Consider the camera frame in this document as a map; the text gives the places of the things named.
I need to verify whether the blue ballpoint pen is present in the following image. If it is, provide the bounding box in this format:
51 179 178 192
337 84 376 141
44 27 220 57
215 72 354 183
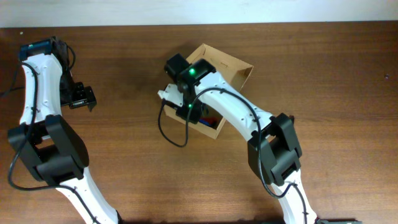
199 119 212 127

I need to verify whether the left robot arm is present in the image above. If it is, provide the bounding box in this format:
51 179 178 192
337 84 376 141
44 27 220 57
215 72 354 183
7 36 123 223

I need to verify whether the brown cardboard box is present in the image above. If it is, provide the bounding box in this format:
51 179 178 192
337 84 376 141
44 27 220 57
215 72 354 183
163 44 253 139

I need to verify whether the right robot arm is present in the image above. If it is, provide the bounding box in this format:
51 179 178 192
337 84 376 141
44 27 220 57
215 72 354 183
158 54 318 223

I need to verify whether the orange utility knife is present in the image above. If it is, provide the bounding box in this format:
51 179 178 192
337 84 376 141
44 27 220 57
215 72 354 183
204 117 220 129

